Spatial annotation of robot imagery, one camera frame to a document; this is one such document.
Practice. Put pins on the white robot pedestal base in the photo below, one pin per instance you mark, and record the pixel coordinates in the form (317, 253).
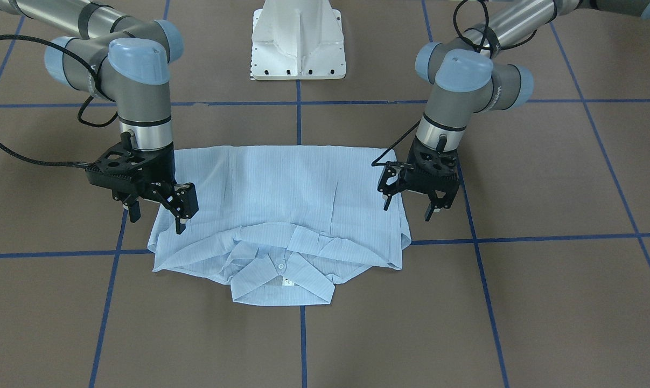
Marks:
(297, 40)

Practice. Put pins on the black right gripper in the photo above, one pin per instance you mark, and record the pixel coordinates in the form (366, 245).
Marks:
(165, 168)

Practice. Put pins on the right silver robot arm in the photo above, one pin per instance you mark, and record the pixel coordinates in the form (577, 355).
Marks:
(114, 56)

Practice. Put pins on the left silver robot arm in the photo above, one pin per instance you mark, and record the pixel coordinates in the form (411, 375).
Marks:
(466, 81)

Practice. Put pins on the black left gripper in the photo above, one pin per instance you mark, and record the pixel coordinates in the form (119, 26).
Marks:
(393, 178)

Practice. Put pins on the light blue button shirt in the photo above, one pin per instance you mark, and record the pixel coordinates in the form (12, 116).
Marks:
(282, 226)

